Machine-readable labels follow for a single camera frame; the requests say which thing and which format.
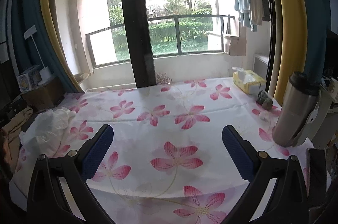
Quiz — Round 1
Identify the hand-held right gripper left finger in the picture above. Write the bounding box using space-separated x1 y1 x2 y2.
26 124 114 224

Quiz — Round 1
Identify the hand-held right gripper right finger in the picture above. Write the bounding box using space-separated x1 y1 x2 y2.
222 125 309 224

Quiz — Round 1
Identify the large white garment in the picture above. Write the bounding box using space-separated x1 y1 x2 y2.
20 106 77 158

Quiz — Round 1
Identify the floral bed sheet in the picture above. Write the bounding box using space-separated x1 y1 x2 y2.
9 77 315 224

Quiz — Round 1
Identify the small stone figurine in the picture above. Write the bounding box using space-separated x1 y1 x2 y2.
256 90 274 110

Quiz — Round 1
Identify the steel thermos flask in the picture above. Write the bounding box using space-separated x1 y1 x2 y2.
272 71 321 148

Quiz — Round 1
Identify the yellow tissue box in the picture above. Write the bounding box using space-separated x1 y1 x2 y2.
232 67 267 95

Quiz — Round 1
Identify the brown wooden box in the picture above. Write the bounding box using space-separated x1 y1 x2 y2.
20 76 65 111

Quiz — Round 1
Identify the round metal basin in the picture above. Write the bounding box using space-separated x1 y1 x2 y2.
73 72 89 83

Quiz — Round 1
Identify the beige cloth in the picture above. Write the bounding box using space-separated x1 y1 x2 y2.
0 106 33 169

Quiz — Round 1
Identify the white desk lamp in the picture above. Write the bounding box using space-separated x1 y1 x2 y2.
24 25 52 81

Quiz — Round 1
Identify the dried plant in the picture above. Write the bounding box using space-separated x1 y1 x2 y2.
156 72 173 85

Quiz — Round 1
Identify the printed cartoon box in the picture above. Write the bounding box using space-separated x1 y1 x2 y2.
16 65 43 94

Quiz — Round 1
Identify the cardboard box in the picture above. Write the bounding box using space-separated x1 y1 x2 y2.
224 34 247 56

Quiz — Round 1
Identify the black balcony railing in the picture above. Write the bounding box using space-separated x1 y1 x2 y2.
85 14 236 68

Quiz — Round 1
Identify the yellow curtain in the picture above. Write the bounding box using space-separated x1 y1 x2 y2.
38 0 86 94
260 0 308 106

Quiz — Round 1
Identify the black window pillar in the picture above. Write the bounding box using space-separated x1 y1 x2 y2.
118 0 156 88

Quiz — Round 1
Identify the blue curtain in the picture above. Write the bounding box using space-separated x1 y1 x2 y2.
11 0 77 94
288 0 332 84

